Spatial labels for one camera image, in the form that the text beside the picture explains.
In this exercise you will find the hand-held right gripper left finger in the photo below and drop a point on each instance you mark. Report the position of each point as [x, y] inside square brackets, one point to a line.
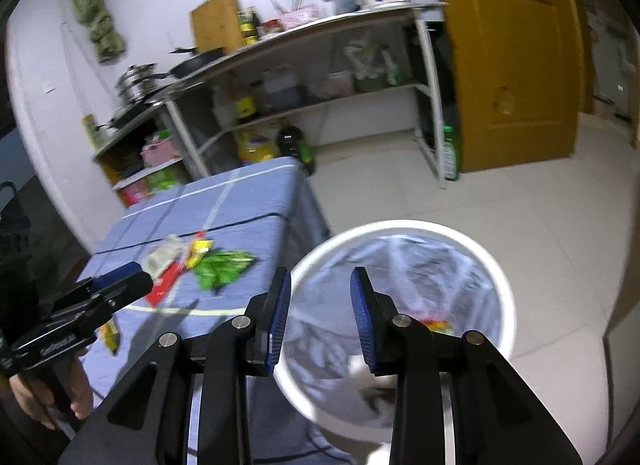
[281, 315]

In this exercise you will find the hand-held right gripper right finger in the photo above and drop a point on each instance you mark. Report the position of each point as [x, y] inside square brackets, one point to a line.
[361, 320]

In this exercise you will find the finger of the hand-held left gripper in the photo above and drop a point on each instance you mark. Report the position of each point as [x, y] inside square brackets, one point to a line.
[134, 289]
[122, 271]

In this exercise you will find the clear white packet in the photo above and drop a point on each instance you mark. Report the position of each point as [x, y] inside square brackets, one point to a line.
[162, 255]

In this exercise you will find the small yellow green packet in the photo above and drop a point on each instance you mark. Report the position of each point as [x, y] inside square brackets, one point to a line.
[111, 337]

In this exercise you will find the green snack packet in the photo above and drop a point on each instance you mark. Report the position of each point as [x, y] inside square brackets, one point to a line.
[222, 267]

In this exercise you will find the clear plastic bin liner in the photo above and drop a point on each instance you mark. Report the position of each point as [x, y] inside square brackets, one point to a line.
[425, 275]

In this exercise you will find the white round trash bin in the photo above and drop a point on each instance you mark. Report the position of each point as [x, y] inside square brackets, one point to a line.
[400, 227]

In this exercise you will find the person's left hand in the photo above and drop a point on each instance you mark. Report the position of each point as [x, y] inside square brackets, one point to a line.
[80, 385]

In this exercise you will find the white crumpled tissue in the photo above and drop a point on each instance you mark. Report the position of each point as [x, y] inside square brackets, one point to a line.
[356, 370]

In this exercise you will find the yellow red snack packet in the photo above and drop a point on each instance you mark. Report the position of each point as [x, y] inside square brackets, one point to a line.
[439, 326]

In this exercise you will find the pink printed box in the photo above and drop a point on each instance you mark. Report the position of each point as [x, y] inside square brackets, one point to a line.
[136, 192]

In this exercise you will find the green cardboard box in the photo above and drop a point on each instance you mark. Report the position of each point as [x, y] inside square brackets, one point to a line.
[167, 177]

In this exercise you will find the wooden shelf unit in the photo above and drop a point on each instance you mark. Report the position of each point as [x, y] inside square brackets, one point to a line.
[106, 167]

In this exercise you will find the pink plastic basket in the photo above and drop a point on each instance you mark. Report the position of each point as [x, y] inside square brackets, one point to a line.
[160, 152]

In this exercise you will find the blue checked tablecloth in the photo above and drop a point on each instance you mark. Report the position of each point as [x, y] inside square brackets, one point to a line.
[240, 195]

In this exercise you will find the yellow power strip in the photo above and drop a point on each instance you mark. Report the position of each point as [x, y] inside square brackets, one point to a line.
[90, 130]

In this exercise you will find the black induction cooker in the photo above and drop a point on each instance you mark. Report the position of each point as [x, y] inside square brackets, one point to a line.
[130, 115]

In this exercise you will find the dark bottle green label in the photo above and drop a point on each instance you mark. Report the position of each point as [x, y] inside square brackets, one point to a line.
[296, 150]

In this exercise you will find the yellow oil bottle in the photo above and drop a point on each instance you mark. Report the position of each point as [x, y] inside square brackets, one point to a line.
[256, 147]

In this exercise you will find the green glass bottle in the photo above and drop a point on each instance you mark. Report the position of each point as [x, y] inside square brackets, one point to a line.
[450, 155]

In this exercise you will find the stainless steel pot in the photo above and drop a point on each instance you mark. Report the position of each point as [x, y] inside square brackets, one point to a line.
[135, 82]

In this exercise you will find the white plastic bottle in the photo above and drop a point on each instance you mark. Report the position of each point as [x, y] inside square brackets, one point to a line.
[223, 107]

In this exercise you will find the dark bottle yellow label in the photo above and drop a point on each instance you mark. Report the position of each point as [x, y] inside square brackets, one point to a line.
[245, 105]

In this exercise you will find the black frying pan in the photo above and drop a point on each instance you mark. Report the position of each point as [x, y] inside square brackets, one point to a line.
[200, 61]

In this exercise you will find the grey plastic container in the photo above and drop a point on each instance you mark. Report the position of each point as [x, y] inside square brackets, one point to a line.
[282, 90]

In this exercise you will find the green hanging cloth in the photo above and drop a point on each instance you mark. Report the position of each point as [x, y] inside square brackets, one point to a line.
[97, 20]

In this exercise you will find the white green plastic bags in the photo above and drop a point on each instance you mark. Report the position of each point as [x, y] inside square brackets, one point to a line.
[372, 67]

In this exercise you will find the white metal kitchen rack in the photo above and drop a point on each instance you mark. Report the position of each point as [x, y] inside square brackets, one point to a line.
[429, 70]

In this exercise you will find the wooden cutting board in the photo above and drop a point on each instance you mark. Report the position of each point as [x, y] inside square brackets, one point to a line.
[215, 20]

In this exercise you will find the dark sauce bottle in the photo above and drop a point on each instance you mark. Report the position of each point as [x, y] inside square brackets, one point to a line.
[247, 27]

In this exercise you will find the pink chopstick holder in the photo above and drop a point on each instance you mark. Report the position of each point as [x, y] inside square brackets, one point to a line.
[297, 17]

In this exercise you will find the yellow wooden door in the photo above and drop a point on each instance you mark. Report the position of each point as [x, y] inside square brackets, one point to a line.
[510, 45]

